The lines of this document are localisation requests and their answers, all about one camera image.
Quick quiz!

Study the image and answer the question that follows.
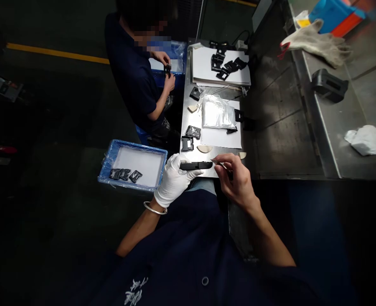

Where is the person's right hand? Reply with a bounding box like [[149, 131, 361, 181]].
[[213, 153, 260, 211]]

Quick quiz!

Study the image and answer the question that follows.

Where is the person's left hand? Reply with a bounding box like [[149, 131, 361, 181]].
[[154, 153, 205, 210]]

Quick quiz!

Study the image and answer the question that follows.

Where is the long black plastic part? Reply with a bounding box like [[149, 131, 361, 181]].
[[179, 161, 214, 171]]

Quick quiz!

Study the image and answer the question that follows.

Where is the blue crate with white liner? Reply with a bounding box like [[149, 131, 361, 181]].
[[97, 139, 169, 193]]

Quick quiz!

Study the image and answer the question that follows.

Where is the person's body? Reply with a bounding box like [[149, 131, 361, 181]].
[[55, 178, 338, 306]]

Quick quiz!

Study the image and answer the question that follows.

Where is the clear plastic bag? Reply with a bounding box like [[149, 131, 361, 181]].
[[200, 93, 238, 130]]

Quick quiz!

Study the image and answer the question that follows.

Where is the stack of white sheets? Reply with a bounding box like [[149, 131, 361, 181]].
[[190, 43, 252, 87]]

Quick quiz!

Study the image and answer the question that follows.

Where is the blue crate with plastic bag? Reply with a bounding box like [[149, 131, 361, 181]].
[[148, 40, 188, 84]]

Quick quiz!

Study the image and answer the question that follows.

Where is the pile of black plastic parts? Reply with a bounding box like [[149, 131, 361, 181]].
[[209, 39, 249, 81]]

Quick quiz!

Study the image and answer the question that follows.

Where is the black plastic block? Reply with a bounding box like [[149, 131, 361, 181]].
[[311, 68, 350, 104]]

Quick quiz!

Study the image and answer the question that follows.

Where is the crumpled white cloth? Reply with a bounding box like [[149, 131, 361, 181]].
[[344, 125, 376, 157]]

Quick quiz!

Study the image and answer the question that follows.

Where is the white knitted work glove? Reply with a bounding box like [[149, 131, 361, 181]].
[[279, 18, 353, 69]]

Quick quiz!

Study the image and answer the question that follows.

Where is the grey machine box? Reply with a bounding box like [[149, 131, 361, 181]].
[[0, 76, 25, 103]]

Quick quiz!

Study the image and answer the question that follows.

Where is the blue and orange container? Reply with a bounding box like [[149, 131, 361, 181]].
[[308, 0, 368, 38]]

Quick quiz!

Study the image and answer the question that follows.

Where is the black cable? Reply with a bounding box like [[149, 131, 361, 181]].
[[232, 30, 253, 46]]

